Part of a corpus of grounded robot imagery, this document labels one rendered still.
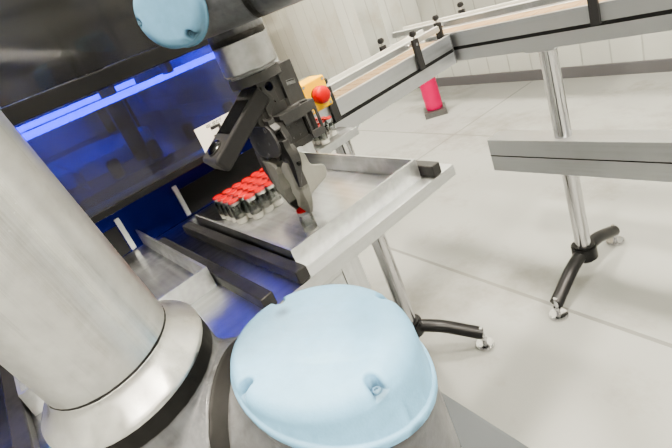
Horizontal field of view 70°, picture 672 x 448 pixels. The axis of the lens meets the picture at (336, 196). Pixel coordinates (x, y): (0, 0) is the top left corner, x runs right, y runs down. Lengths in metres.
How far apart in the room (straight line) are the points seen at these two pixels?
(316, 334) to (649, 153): 1.32
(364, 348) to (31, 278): 0.18
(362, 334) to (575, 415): 1.26
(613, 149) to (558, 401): 0.71
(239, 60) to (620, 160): 1.19
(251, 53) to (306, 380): 0.45
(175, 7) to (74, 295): 0.32
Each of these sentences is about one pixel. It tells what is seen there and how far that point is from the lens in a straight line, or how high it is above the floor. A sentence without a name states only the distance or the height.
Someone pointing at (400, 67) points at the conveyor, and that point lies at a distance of 1.45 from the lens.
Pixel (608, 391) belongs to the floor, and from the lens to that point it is 1.58.
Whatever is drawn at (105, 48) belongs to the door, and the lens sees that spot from 0.95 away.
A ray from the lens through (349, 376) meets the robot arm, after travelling 0.28.
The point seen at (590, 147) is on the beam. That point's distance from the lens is 1.59.
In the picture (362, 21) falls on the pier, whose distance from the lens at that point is 4.90.
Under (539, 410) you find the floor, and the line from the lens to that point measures 1.55.
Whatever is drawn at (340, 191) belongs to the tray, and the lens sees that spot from 0.84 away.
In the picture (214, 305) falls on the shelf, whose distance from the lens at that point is 0.69.
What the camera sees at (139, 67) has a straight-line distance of 0.95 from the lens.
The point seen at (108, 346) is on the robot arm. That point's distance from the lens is 0.31.
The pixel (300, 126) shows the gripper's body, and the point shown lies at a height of 1.04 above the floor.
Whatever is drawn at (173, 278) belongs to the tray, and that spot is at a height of 0.88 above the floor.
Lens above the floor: 1.20
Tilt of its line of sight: 23 degrees down
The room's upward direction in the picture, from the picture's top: 22 degrees counter-clockwise
